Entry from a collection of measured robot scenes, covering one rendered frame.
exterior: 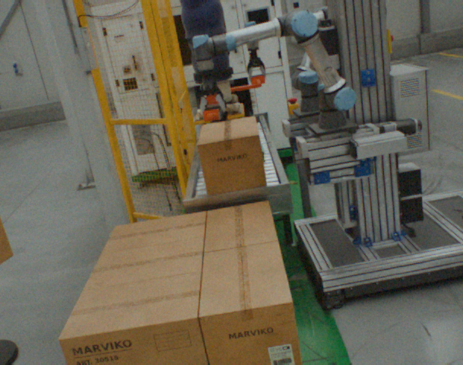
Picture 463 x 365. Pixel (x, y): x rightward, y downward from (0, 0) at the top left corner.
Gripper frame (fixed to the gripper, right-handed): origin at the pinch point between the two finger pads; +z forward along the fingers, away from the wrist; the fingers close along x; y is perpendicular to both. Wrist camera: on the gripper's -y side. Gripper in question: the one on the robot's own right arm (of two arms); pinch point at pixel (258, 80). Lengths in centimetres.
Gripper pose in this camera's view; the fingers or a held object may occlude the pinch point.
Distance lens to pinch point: 332.9
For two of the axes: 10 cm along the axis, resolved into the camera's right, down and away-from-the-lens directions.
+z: 1.6, 9.3, 3.3
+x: 9.9, -1.6, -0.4
